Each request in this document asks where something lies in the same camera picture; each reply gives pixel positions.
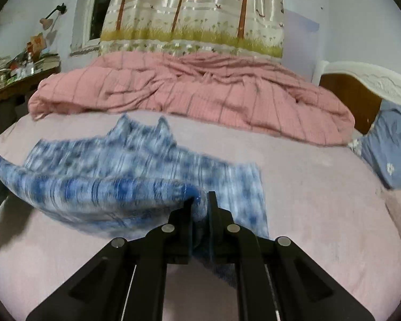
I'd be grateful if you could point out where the blue plaid shirt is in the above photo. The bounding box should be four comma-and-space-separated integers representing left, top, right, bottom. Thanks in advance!
0, 116, 269, 268

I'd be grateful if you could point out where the blue floral pillow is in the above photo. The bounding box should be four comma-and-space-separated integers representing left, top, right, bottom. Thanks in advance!
348, 100, 401, 190

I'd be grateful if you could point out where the pink checked duvet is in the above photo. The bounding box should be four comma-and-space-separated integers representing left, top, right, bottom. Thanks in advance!
28, 51, 355, 146

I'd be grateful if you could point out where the white and brown headboard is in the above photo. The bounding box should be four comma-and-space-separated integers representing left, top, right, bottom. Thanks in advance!
312, 60, 401, 134

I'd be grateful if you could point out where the dark wooden desk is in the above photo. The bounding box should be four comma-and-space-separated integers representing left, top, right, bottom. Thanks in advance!
0, 64, 62, 142

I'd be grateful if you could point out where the clear plastic bottle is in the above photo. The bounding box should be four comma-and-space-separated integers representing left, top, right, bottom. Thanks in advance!
25, 52, 35, 76

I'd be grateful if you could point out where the orange paper bag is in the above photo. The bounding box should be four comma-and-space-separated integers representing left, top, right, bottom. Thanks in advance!
26, 33, 47, 56

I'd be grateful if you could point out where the tree print curtain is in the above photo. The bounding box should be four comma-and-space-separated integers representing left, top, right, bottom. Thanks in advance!
100, 0, 284, 62

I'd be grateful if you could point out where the white framed window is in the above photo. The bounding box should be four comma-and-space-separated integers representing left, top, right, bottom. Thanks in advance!
70, 0, 100, 56

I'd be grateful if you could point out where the pink wall lamp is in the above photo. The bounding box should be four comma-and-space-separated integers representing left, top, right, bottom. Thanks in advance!
40, 3, 67, 30

